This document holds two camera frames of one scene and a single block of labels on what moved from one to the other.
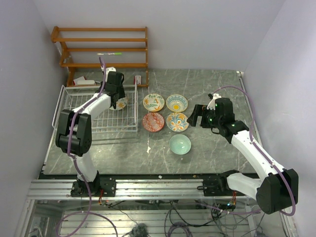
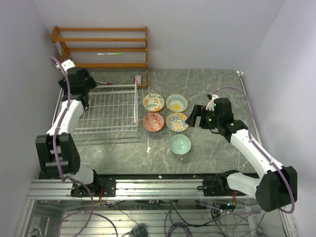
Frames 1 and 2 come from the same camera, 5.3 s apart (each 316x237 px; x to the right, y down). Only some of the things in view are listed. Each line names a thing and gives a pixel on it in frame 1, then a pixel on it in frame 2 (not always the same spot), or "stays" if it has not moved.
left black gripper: (122, 91) -> (91, 83)
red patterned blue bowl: (153, 122) stays
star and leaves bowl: (153, 102) stays
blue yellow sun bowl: (177, 102) stays
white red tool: (109, 69) -> (67, 64)
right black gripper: (200, 110) stays
